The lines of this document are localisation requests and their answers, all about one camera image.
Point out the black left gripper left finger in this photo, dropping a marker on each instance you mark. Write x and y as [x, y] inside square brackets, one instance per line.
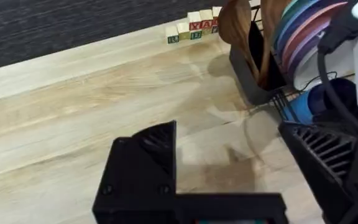
[135, 180]

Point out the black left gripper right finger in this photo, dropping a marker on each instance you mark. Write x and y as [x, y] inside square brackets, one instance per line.
[331, 174]

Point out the blue cup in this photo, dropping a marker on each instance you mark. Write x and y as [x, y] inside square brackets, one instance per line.
[301, 107]

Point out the white plate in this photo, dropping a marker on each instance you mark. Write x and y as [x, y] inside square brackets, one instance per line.
[337, 63]

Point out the purple plate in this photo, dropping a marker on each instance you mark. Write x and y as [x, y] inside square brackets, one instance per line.
[306, 46]

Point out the pink plate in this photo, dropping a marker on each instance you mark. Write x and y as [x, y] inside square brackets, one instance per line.
[303, 34]

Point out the blue plate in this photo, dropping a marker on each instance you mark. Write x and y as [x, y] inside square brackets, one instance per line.
[294, 23]

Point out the wooden letter blocks heap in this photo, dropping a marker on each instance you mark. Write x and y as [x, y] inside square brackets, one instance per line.
[194, 26]

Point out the green plate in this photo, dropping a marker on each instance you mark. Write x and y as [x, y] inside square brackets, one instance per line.
[291, 7]

